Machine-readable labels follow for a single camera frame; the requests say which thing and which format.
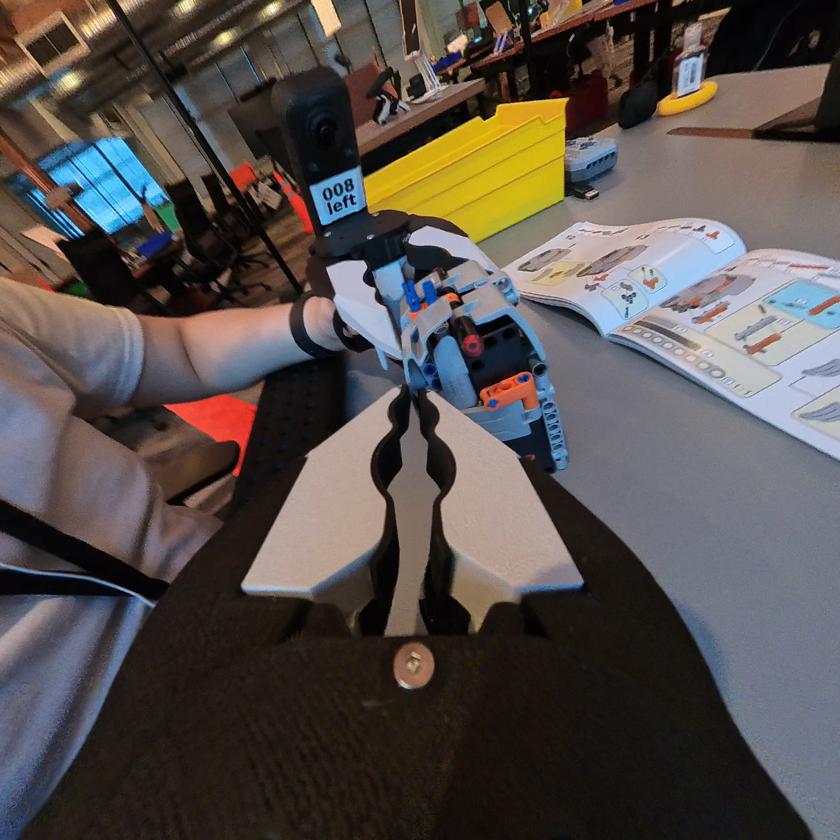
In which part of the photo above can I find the black strap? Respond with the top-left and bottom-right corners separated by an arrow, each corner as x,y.
0,502 -> 168,601

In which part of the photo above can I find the clear sanitizer bottle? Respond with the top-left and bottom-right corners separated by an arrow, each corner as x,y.
672,26 -> 710,99

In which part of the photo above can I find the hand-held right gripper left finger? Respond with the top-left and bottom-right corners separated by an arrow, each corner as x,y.
240,386 -> 413,623

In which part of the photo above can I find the yellow plastic bin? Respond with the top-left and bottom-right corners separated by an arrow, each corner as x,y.
363,97 -> 568,244

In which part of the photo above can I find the person's left forearm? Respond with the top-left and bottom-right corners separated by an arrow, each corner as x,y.
128,302 -> 309,411

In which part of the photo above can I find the grey brick robot model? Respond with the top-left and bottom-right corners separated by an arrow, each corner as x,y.
397,259 -> 571,472

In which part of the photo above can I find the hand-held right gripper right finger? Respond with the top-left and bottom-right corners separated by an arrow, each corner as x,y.
416,388 -> 586,623

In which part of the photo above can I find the black wristband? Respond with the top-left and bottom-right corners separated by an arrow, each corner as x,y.
289,292 -> 342,358

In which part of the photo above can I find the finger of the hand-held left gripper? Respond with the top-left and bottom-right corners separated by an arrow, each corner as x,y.
403,220 -> 500,277
325,258 -> 406,370

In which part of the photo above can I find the open instruction booklet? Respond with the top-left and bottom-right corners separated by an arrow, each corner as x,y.
502,218 -> 840,460

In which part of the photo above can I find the red bag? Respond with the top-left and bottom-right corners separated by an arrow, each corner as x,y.
567,69 -> 624,142

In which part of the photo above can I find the grey brick hub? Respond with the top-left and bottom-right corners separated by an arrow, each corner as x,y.
563,136 -> 619,183

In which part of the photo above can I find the black pouch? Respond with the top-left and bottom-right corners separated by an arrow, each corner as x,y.
617,82 -> 659,129

